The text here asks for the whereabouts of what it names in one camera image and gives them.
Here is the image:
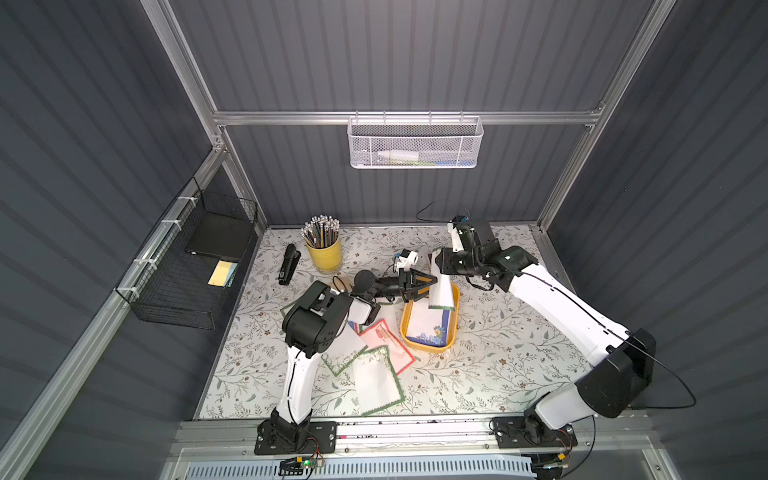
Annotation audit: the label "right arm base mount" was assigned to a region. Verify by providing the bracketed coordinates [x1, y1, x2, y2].
[489, 416, 578, 451]

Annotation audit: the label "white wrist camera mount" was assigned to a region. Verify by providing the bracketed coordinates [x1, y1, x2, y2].
[393, 249, 419, 272]

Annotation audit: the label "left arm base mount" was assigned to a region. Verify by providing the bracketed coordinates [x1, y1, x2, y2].
[253, 418, 338, 456]

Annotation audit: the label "bundle of pencils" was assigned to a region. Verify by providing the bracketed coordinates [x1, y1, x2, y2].
[301, 215, 340, 249]

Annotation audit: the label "yellow pencil cup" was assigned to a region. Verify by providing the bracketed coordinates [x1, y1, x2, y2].
[307, 239, 343, 274]

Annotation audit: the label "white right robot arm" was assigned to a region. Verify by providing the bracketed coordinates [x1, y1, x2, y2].
[432, 216, 656, 442]

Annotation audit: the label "black notebook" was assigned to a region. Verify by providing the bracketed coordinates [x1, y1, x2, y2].
[185, 212, 253, 262]

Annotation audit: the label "black camera cable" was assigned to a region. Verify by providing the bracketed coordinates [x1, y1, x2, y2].
[415, 200, 469, 226]

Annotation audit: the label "white mesh wall basket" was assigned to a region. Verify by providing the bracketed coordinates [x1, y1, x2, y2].
[347, 117, 484, 170]

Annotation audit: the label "white glue bottle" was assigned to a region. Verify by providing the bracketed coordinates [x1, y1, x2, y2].
[377, 150, 420, 165]

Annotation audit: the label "yellow sticky notes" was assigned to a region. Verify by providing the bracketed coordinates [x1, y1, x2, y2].
[208, 260, 238, 288]

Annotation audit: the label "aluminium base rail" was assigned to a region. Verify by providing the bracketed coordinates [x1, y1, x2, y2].
[167, 410, 661, 464]

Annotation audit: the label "green bordered stationery paper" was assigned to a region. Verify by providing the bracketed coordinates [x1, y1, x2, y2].
[378, 303, 401, 332]

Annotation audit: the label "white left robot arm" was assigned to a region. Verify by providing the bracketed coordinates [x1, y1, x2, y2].
[271, 269, 438, 428]

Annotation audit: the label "black wire wall basket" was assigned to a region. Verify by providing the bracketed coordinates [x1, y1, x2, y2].
[116, 184, 258, 330]

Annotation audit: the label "yellow storage tray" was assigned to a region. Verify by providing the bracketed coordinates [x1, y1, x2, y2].
[400, 284, 460, 354]

